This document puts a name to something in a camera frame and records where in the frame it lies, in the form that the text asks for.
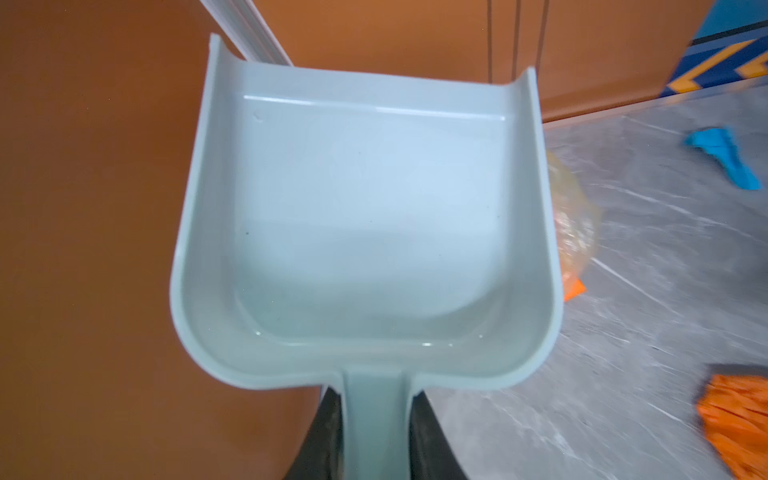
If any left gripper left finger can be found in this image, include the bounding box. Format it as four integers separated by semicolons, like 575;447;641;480
283;388;343;480

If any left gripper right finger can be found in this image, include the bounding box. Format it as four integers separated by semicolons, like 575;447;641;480
409;392;467;480

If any grey-blue plastic dustpan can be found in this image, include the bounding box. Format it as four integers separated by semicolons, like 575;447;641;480
169;35;564;479

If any large crumpled orange paper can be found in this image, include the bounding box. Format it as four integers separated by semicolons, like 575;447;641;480
697;374;767;480

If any folded orange paper scrap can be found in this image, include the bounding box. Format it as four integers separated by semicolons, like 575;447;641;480
564;278;587;302

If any clear yellow bin liner bag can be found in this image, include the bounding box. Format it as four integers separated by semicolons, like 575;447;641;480
546;151;602;290

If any blue paper scrap far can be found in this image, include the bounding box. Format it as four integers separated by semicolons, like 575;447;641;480
685;128;762;191

